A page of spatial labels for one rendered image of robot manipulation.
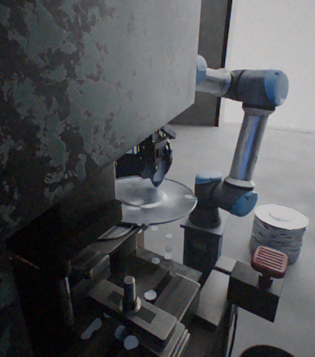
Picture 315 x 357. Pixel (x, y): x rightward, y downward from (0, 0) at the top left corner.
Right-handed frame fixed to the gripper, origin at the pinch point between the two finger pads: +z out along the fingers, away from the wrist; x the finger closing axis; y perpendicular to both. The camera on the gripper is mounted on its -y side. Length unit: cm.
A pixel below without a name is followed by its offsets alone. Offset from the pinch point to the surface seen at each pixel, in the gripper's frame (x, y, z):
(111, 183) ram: 7.5, 28.1, -12.7
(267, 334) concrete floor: 35, -37, 80
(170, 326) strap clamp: 23.3, 34.8, 4.1
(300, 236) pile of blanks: 40, -93, 61
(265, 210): 19, -102, 55
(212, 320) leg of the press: 25.9, 21.5, 15.4
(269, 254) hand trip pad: 32.8, 11.2, 3.5
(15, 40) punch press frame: 20, 49, -33
